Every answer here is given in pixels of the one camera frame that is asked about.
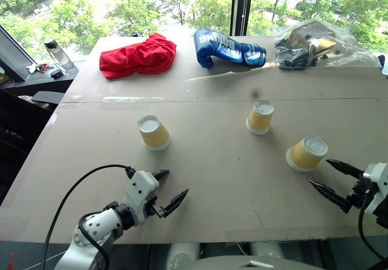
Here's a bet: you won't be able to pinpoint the clear tape strip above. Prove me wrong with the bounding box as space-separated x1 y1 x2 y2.
102 96 166 103

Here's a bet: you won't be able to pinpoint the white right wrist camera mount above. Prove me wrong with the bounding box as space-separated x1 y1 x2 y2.
363 162 388 217

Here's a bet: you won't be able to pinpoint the black window frame post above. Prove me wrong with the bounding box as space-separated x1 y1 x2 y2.
229 0 255 38

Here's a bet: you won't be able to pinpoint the blue boxing glove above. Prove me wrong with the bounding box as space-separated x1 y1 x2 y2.
193 29 267 69

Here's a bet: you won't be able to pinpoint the yellow ribbed paper cup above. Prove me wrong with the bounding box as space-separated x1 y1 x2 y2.
246 100 275 136
285 135 329 174
137 115 172 152

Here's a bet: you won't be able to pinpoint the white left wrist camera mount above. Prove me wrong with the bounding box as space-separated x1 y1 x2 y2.
123 170 160 226

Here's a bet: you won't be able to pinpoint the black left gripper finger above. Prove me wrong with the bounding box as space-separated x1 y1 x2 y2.
162 188 190 218
150 169 170 183

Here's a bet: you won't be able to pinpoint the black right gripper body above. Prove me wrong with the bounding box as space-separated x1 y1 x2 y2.
345 177 376 213

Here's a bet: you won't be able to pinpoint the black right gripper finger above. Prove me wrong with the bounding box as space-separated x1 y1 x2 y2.
309 179 350 214
326 159 364 180

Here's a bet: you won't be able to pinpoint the clear water bottle black lid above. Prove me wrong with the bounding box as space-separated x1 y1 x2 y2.
43 38 75 71

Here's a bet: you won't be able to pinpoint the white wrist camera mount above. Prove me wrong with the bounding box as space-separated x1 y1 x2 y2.
123 170 160 226
363 162 388 217

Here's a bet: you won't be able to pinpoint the dark slanted window frame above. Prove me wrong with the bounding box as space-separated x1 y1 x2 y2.
0 24 39 83

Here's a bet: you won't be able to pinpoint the grey flat sheet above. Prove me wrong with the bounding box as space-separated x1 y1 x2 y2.
31 90 65 104

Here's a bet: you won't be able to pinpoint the clear plastic bag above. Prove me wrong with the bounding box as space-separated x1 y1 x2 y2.
272 19 384 71

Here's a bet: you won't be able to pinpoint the grey rounded robot body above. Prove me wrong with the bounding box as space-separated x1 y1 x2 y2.
181 254 323 270

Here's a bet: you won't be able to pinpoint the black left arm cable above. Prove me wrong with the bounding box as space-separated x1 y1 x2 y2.
41 164 137 270

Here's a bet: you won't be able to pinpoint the white rounded robot part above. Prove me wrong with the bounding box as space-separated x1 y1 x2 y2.
167 242 201 270
249 240 285 259

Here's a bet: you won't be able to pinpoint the red and white small items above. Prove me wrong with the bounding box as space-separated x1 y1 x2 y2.
25 63 55 75

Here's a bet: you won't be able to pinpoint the black small parts pile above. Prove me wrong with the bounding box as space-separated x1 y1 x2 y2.
274 38 319 70

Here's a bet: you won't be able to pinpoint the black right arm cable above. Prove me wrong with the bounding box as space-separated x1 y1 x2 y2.
358 191 388 262

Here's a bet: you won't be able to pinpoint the brown cardboard box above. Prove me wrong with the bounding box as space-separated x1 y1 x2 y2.
287 21 339 57

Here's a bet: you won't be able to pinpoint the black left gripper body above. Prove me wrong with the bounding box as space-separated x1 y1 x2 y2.
144 195 166 220

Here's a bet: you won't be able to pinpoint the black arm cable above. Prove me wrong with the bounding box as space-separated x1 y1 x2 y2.
358 191 388 262
41 164 137 270

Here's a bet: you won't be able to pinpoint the red crumpled cloth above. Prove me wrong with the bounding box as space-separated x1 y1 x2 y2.
99 32 178 81

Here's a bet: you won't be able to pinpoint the dark side desk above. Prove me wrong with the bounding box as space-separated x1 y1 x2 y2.
0 59 89 104

